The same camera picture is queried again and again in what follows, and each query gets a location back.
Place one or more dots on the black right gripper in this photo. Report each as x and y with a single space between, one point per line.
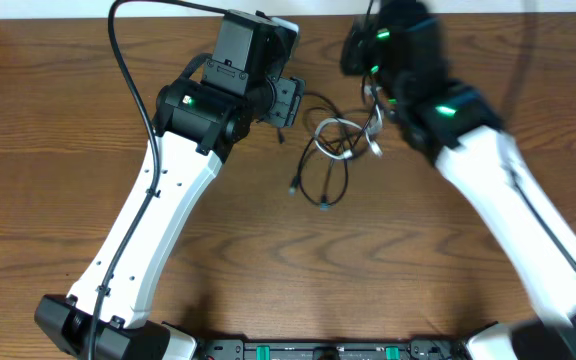
361 36

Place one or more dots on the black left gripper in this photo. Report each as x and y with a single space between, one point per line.
284 101

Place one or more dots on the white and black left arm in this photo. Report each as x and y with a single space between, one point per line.
199 117

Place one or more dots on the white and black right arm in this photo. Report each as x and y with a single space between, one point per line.
464 139

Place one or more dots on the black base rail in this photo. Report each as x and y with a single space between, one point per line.
414 349

